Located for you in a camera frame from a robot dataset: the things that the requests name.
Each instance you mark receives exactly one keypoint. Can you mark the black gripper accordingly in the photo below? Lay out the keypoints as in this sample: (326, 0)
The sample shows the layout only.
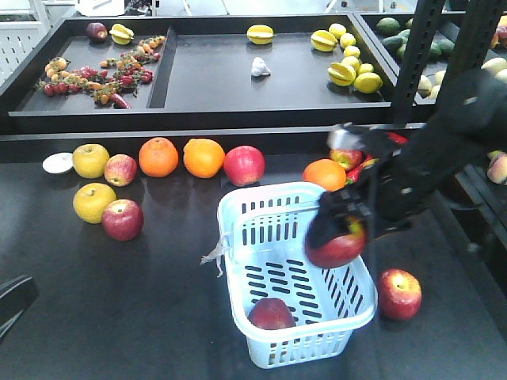
(386, 194)

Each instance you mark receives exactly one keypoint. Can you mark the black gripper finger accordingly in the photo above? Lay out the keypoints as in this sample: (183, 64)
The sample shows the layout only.
(17, 295)

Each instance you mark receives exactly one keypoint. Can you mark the light blue plastic basket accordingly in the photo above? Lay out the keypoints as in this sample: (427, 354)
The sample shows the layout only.
(261, 251)

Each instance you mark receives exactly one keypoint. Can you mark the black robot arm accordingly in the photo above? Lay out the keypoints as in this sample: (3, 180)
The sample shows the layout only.
(470, 121)

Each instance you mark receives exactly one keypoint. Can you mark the orange near centre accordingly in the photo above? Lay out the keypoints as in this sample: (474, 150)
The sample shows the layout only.
(325, 173)

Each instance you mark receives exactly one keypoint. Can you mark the orange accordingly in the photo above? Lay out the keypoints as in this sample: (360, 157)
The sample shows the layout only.
(203, 158)
(158, 157)
(325, 173)

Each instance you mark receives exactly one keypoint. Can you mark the red chili pepper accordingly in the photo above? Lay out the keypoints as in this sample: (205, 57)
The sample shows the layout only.
(353, 175)

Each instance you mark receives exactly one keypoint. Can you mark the red yellow apple back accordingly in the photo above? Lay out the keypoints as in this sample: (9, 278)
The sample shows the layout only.
(347, 159)

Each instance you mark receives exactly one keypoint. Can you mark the red bell pepper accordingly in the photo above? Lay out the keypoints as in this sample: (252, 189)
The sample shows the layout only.
(397, 138)

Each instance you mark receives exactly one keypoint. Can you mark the yellow apple front left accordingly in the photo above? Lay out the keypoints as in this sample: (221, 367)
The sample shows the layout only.
(90, 201)

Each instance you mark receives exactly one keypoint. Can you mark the red apple beside yellow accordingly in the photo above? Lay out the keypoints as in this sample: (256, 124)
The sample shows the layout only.
(123, 219)

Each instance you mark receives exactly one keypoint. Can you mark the white round disc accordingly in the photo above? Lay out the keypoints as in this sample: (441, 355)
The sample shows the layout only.
(58, 163)

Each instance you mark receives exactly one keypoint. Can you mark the yellow apple back left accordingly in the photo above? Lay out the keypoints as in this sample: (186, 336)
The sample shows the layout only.
(89, 160)

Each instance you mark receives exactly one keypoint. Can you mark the small pink apple left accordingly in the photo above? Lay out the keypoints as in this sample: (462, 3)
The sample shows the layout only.
(120, 170)

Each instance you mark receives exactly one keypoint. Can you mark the white garlic bulb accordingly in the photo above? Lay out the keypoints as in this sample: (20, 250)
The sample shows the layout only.
(259, 68)

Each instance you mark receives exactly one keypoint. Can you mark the orange far left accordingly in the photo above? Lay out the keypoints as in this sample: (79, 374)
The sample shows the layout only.
(158, 157)

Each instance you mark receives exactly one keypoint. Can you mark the black wooden produce stand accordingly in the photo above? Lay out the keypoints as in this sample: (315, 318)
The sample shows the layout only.
(217, 285)

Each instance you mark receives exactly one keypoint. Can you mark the yellow starfruit centre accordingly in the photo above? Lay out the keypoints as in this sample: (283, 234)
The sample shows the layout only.
(260, 34)

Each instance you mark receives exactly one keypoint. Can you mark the dark plum back tray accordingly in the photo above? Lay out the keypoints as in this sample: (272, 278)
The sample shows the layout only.
(96, 32)

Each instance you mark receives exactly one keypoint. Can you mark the yellow starfruit left tray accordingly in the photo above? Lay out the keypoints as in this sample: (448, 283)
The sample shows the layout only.
(121, 35)

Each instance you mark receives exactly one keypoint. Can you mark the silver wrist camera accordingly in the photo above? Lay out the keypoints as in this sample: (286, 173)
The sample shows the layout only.
(346, 136)

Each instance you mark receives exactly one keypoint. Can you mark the black upright post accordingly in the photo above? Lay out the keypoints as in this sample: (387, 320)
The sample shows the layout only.
(474, 36)
(425, 22)

